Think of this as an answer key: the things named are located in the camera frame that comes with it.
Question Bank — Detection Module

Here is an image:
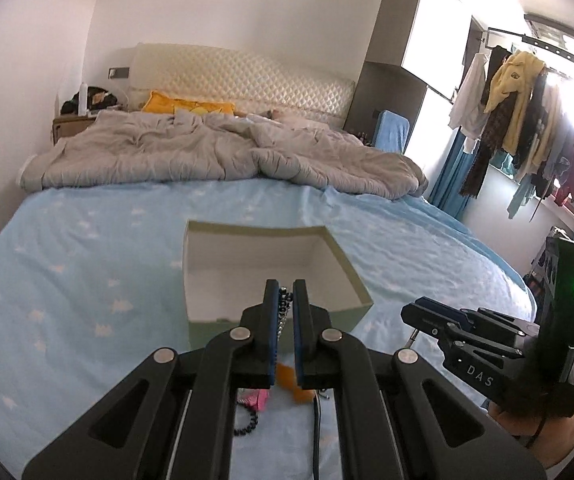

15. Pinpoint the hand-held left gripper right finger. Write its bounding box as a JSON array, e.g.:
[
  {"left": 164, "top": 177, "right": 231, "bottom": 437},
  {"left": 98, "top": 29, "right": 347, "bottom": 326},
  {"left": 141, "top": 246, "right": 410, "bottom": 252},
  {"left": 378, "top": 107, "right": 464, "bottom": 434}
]
[{"left": 292, "top": 279, "right": 548, "bottom": 480}]

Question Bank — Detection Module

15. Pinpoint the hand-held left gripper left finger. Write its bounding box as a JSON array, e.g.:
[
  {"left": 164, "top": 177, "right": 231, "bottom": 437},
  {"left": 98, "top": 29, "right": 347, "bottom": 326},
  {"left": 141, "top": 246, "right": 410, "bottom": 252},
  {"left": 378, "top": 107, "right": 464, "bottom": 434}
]
[{"left": 22, "top": 279, "right": 281, "bottom": 480}]

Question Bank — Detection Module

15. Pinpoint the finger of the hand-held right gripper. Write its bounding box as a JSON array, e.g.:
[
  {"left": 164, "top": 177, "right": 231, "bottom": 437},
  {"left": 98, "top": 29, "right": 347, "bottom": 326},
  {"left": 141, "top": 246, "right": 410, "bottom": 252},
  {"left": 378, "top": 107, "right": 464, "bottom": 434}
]
[
  {"left": 400, "top": 302, "right": 525, "bottom": 360},
  {"left": 414, "top": 297, "right": 539, "bottom": 342}
]

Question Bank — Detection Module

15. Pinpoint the silver bead bracelet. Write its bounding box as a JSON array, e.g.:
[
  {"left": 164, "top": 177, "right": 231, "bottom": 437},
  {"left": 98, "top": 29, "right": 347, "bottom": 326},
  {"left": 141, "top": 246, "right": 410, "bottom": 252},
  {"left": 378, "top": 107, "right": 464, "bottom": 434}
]
[{"left": 277, "top": 285, "right": 296, "bottom": 357}]

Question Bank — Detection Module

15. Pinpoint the orange hair accessory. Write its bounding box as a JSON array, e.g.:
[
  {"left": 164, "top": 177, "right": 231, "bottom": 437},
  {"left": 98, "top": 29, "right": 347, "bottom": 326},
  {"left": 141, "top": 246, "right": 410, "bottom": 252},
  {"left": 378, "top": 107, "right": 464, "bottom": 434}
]
[{"left": 276, "top": 362, "right": 316, "bottom": 404}]

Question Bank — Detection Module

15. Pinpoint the pink flower hair clip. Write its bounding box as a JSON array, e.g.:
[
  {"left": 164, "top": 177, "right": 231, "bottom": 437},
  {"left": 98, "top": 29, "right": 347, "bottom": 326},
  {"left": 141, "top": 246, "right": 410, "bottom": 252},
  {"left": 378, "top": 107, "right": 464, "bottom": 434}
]
[{"left": 238, "top": 389, "right": 271, "bottom": 412}]

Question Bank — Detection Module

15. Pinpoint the pale green cardboard box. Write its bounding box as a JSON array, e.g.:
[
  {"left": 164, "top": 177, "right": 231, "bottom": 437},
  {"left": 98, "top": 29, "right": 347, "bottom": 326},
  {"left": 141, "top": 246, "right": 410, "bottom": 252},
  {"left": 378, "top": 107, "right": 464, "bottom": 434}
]
[{"left": 183, "top": 219, "right": 374, "bottom": 357}]

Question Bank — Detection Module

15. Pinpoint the black spiral hair tie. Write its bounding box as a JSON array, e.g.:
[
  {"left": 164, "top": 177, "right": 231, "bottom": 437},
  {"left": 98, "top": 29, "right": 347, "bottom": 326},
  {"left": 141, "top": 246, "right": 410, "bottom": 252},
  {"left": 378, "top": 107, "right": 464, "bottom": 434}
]
[{"left": 232, "top": 407, "right": 260, "bottom": 437}]

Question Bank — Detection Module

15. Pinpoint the person's right forearm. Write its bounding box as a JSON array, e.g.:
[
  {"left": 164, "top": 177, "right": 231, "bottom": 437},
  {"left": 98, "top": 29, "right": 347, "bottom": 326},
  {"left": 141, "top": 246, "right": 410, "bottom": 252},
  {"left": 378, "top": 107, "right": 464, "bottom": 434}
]
[{"left": 488, "top": 405, "right": 574, "bottom": 466}]

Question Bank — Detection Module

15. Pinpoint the blue curtain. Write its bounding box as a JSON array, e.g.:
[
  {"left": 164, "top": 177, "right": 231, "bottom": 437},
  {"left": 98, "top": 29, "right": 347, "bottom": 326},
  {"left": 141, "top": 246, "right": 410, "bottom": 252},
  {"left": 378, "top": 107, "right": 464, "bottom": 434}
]
[{"left": 427, "top": 130, "right": 479, "bottom": 222}]

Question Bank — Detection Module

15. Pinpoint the blue star print bedsheet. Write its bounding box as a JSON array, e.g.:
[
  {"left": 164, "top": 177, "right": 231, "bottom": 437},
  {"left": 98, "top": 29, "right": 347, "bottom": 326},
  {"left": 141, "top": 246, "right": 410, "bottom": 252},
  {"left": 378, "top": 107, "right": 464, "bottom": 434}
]
[{"left": 0, "top": 179, "right": 538, "bottom": 480}]

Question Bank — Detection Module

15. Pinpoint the grey duvet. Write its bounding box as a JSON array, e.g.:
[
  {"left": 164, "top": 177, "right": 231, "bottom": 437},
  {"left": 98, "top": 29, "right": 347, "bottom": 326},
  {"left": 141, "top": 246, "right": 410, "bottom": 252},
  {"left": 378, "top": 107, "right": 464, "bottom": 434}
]
[{"left": 19, "top": 109, "right": 429, "bottom": 203}]

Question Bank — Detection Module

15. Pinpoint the white pillow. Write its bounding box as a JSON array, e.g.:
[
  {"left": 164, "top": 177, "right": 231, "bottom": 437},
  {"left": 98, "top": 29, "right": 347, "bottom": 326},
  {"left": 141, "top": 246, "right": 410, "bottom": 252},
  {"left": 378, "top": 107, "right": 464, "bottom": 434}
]
[{"left": 247, "top": 107, "right": 349, "bottom": 134}]

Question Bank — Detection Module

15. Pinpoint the row of hanging clothes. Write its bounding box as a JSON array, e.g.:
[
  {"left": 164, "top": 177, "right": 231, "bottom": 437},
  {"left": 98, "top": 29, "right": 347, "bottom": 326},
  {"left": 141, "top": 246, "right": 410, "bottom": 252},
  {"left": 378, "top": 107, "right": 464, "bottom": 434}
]
[{"left": 448, "top": 44, "right": 574, "bottom": 232}]

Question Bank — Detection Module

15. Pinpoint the yellow pillow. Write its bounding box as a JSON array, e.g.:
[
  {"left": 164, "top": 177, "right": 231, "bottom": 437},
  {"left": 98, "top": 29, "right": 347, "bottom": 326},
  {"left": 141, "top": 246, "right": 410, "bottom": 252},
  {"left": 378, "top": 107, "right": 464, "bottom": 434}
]
[{"left": 141, "top": 91, "right": 237, "bottom": 116}]

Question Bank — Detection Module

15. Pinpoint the cream quilted headboard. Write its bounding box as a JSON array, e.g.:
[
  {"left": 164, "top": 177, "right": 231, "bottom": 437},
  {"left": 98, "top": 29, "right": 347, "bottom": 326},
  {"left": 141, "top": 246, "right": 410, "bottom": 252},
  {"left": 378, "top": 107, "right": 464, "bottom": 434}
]
[{"left": 128, "top": 42, "right": 357, "bottom": 129}]

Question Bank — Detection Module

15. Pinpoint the grey and white wardrobe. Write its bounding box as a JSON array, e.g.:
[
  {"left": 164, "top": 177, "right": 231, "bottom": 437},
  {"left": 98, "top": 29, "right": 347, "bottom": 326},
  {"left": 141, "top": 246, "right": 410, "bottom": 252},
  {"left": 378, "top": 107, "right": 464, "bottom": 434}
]
[{"left": 344, "top": 0, "right": 474, "bottom": 155}]

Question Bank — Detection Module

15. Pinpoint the wooden nightstand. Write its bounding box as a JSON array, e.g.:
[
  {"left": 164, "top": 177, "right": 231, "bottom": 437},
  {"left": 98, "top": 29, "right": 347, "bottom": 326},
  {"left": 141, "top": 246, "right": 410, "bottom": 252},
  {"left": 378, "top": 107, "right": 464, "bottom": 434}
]
[{"left": 52, "top": 114, "right": 99, "bottom": 147}]

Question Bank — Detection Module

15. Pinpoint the black cable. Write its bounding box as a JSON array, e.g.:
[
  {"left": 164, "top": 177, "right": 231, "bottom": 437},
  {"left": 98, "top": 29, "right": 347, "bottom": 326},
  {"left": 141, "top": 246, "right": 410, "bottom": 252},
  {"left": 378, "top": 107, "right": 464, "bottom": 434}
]
[{"left": 524, "top": 400, "right": 551, "bottom": 454}]

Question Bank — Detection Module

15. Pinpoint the metal clothes rail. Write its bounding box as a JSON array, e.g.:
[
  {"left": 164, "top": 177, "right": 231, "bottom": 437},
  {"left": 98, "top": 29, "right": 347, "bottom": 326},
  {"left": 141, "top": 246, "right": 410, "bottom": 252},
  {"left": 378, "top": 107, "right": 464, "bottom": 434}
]
[{"left": 484, "top": 16, "right": 574, "bottom": 80}]

